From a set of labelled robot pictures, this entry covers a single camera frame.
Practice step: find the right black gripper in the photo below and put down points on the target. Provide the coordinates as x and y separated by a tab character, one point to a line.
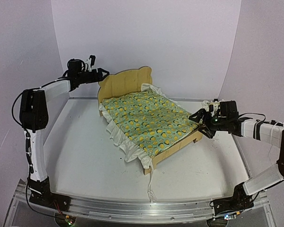
207	120

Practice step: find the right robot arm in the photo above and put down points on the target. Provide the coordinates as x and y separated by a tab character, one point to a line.
224	116

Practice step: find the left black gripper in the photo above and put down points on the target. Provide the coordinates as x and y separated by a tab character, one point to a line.
97	74

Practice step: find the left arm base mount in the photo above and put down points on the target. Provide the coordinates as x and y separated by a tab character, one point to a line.
41	195

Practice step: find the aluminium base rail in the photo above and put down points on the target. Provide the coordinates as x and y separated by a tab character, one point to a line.
132	197

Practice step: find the wooden pet bed frame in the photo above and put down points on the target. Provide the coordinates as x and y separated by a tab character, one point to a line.
129	81

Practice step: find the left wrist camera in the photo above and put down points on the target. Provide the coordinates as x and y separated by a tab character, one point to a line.
89	63

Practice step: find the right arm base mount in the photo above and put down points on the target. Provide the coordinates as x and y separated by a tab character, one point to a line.
239	201

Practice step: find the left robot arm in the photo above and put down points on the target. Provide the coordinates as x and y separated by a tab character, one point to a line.
34	117

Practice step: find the small lemon print pillow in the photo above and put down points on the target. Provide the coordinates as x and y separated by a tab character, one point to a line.
205	105

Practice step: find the lemon print ruffled mattress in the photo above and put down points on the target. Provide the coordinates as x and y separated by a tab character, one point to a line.
145	124

